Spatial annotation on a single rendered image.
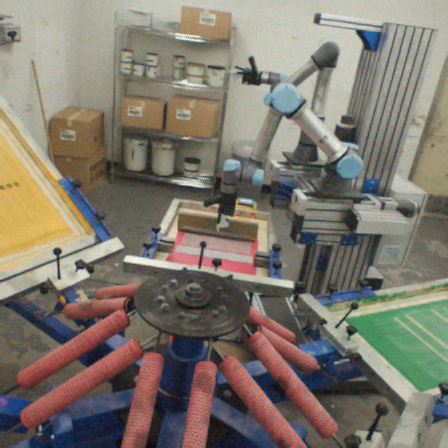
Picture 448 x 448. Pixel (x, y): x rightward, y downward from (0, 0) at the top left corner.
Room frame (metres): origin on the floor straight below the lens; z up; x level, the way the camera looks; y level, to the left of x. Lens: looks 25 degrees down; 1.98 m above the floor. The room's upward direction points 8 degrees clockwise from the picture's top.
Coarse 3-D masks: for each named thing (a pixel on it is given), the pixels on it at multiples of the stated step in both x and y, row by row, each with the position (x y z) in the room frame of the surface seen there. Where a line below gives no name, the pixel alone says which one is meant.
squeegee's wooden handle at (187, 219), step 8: (184, 216) 2.10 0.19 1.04; (192, 216) 2.10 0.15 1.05; (200, 216) 2.10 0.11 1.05; (208, 216) 2.11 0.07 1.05; (184, 224) 2.10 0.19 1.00; (192, 224) 2.10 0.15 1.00; (200, 224) 2.09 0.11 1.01; (208, 224) 2.09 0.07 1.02; (216, 224) 2.09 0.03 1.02; (232, 224) 2.09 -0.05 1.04; (240, 224) 2.09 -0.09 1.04; (248, 224) 2.09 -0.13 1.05; (256, 224) 2.09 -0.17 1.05; (232, 232) 2.09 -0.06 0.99; (240, 232) 2.09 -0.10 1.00; (248, 232) 2.09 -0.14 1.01; (256, 232) 2.08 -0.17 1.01
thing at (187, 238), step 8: (184, 232) 2.09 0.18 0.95; (192, 232) 2.10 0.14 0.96; (176, 240) 1.99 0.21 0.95; (184, 240) 2.00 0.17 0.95; (192, 240) 2.02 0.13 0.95; (200, 240) 2.03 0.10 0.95; (208, 240) 2.04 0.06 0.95; (216, 240) 2.05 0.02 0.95; (208, 248) 1.96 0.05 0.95; (168, 256) 1.82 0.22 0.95; (176, 256) 1.84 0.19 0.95; (184, 256) 1.85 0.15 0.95; (192, 256) 1.86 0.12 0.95; (192, 264) 1.78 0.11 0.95; (208, 264) 1.80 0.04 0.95
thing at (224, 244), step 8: (224, 240) 2.07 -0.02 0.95; (232, 240) 2.08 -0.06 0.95; (240, 240) 2.09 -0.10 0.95; (256, 240) 2.12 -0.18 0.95; (216, 248) 1.97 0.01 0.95; (224, 248) 1.98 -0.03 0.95; (232, 248) 1.99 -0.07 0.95; (240, 248) 2.00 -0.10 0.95; (248, 248) 2.02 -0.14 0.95; (256, 248) 2.03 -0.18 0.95; (224, 264) 1.82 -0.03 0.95; (232, 264) 1.83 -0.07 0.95; (240, 264) 1.84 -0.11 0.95; (248, 264) 1.85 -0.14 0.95; (240, 272) 1.77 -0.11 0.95; (248, 272) 1.78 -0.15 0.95
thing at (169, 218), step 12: (180, 204) 2.41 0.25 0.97; (192, 204) 2.40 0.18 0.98; (216, 204) 2.43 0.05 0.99; (168, 216) 2.18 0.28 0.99; (240, 216) 2.40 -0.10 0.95; (252, 216) 2.39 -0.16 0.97; (264, 216) 2.39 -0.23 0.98; (168, 228) 2.08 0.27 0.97; (276, 240) 2.07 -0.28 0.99; (156, 252) 1.81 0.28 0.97
